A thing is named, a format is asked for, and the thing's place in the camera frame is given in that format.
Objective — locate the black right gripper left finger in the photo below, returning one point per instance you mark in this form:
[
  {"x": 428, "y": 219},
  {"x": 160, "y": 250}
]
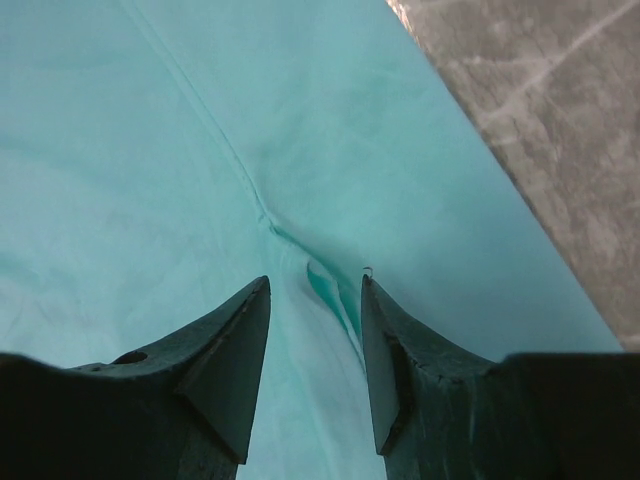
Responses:
[{"x": 181, "y": 407}]

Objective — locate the teal t shirt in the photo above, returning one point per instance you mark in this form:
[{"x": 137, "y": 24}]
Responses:
[{"x": 157, "y": 156}]

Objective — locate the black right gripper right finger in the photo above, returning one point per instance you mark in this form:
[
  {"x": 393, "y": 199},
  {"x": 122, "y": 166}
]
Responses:
[{"x": 442, "y": 412}]

